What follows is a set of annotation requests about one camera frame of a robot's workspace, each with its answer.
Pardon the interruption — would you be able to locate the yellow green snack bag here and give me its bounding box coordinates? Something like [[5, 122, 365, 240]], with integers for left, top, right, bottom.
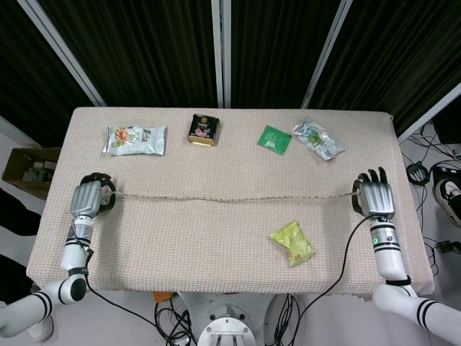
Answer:
[[269, 220, 317, 269]]

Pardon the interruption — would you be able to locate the beige waffle tablecloth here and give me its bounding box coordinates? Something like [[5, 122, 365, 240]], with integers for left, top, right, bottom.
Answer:
[[25, 106, 436, 300]]

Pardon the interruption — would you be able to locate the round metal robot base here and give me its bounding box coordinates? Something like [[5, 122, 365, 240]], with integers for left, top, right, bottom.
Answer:
[[197, 305, 257, 346]]

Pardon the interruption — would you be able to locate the black left hand cable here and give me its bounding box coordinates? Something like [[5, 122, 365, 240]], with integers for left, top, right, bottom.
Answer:
[[81, 244, 202, 346]]

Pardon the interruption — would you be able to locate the brown cardboard box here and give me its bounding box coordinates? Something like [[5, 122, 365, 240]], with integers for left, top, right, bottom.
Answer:
[[1, 146, 61, 201]]

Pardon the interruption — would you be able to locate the round black cable coil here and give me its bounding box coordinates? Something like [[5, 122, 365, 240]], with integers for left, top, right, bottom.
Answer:
[[406, 161, 430, 187]]

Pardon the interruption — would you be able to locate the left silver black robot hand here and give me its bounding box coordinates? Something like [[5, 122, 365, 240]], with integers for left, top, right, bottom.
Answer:
[[69, 172, 118, 220]]

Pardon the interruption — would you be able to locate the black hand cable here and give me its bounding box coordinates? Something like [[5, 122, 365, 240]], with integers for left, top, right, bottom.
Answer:
[[81, 244, 202, 346], [277, 215, 374, 346]]

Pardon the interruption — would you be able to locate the grey aluminium frame post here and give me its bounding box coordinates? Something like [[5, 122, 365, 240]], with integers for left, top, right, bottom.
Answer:
[[395, 83, 461, 142], [300, 0, 353, 110], [211, 0, 233, 109], [21, 0, 107, 107]]

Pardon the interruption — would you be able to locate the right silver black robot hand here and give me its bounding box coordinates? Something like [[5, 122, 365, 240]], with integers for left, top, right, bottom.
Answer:
[[351, 166, 395, 220]]

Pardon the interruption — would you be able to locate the crumpled white green snack bag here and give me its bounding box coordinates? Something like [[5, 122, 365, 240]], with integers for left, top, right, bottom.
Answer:
[[291, 117, 346, 163]]

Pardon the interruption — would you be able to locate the black power adapter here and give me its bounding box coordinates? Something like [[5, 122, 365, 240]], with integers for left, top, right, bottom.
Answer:
[[434, 241, 460, 254]]

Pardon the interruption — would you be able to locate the braided beige rope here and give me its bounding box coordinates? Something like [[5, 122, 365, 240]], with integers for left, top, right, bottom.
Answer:
[[102, 190, 363, 204]]

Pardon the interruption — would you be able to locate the green square packet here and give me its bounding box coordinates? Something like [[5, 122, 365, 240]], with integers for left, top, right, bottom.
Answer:
[[256, 124, 293, 155]]

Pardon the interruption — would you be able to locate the black white sneaker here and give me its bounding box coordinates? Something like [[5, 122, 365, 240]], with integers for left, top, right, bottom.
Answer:
[[434, 177, 461, 226]]

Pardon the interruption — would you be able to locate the black curtain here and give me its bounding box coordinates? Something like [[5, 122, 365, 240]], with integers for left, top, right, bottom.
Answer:
[[0, 0, 461, 145]]

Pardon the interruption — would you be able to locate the black right hand cable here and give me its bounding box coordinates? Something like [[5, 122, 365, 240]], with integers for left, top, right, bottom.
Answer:
[[277, 215, 374, 346]]

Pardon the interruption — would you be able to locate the black gold luncheon meat can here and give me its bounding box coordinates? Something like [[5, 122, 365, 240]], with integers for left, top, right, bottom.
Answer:
[[186, 113, 221, 148]]

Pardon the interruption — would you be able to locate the white peanut snack bag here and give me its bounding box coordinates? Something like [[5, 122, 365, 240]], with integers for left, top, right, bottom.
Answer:
[[101, 125, 167, 157]]

